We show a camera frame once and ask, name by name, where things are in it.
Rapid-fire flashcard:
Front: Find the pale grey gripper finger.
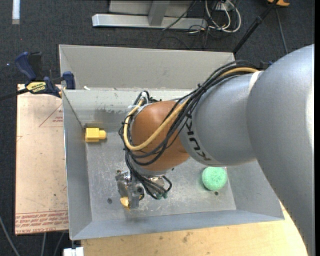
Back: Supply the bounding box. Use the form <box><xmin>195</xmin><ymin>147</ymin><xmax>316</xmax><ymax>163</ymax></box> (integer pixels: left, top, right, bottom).
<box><xmin>128</xmin><ymin>190</ymin><xmax>140</xmax><ymax>210</ymax></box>
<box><xmin>115</xmin><ymin>170</ymin><xmax>130</xmax><ymax>198</ymax></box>

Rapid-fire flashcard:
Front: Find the yellow toy block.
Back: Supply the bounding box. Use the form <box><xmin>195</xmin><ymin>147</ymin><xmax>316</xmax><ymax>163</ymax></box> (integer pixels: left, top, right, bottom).
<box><xmin>84</xmin><ymin>127</ymin><xmax>107</xmax><ymax>143</ymax></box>

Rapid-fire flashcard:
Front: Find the grey metal bin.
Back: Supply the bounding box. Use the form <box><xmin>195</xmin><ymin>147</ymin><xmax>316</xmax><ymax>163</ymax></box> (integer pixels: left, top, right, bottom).
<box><xmin>58</xmin><ymin>44</ymin><xmax>286</xmax><ymax>241</ymax></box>

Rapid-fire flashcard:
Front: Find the brown cardboard board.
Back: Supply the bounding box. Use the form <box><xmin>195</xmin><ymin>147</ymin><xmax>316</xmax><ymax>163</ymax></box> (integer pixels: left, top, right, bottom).
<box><xmin>14</xmin><ymin>83</ymin><xmax>70</xmax><ymax>236</ymax></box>

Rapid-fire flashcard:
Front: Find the green round sponge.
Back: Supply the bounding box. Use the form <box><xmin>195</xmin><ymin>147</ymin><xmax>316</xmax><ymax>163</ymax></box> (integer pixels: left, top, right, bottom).
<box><xmin>201</xmin><ymin>166</ymin><xmax>229</xmax><ymax>192</ymax></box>

